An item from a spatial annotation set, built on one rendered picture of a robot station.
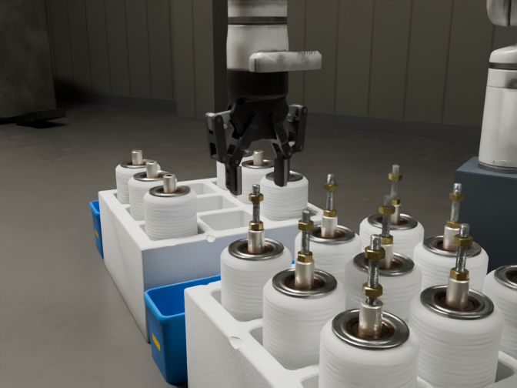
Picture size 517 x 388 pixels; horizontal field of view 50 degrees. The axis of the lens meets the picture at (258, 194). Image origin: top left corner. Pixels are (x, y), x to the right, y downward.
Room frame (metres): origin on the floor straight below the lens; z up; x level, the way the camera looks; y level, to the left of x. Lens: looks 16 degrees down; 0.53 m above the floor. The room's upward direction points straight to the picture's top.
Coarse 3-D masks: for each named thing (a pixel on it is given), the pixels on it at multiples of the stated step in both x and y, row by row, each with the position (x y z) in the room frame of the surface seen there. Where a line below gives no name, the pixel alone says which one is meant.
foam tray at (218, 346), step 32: (192, 288) 0.73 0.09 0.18; (192, 320) 0.70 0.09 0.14; (224, 320) 0.63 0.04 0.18; (256, 320) 0.63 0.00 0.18; (192, 352) 0.70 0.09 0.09; (224, 352) 0.61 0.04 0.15; (256, 352) 0.56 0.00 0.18; (192, 384) 0.71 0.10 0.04; (224, 384) 0.61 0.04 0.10; (256, 384) 0.53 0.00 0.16; (288, 384) 0.50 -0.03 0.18; (416, 384) 0.50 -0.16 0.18; (512, 384) 0.50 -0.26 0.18
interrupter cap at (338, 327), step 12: (348, 312) 0.52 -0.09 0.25; (384, 312) 0.52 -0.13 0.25; (336, 324) 0.49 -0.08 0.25; (348, 324) 0.50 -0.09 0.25; (384, 324) 0.50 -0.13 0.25; (396, 324) 0.49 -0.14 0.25; (336, 336) 0.47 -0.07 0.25; (348, 336) 0.47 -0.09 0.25; (360, 336) 0.47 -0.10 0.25; (372, 336) 0.48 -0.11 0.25; (384, 336) 0.47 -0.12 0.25; (396, 336) 0.47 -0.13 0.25; (408, 336) 0.47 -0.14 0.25; (360, 348) 0.45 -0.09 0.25; (372, 348) 0.45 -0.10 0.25; (384, 348) 0.45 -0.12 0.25; (396, 348) 0.46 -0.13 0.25
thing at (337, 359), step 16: (416, 336) 0.48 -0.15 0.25; (320, 352) 0.49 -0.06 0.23; (336, 352) 0.46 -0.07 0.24; (352, 352) 0.45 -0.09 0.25; (368, 352) 0.45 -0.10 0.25; (384, 352) 0.45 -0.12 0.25; (400, 352) 0.45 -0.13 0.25; (416, 352) 0.46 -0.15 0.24; (320, 368) 0.49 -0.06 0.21; (336, 368) 0.46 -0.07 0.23; (352, 368) 0.45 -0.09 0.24; (368, 368) 0.44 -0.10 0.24; (384, 368) 0.44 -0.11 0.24; (400, 368) 0.44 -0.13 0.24; (416, 368) 0.47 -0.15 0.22; (320, 384) 0.48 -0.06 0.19; (336, 384) 0.46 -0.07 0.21; (352, 384) 0.45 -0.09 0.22; (368, 384) 0.44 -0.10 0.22; (384, 384) 0.44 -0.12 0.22; (400, 384) 0.45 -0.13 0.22
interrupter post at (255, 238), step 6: (252, 234) 0.69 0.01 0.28; (258, 234) 0.69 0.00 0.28; (264, 234) 0.69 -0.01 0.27; (252, 240) 0.69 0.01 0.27; (258, 240) 0.69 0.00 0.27; (264, 240) 0.69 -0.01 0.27; (252, 246) 0.69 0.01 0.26; (258, 246) 0.69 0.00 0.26; (264, 246) 0.69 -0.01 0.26; (252, 252) 0.69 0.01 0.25; (258, 252) 0.69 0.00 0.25
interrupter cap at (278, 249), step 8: (240, 240) 0.72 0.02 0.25; (272, 240) 0.72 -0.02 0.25; (232, 248) 0.70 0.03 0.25; (240, 248) 0.70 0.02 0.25; (272, 248) 0.70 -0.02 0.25; (280, 248) 0.70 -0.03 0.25; (240, 256) 0.66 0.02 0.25; (248, 256) 0.67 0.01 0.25; (256, 256) 0.67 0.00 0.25; (264, 256) 0.67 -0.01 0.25; (272, 256) 0.66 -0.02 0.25
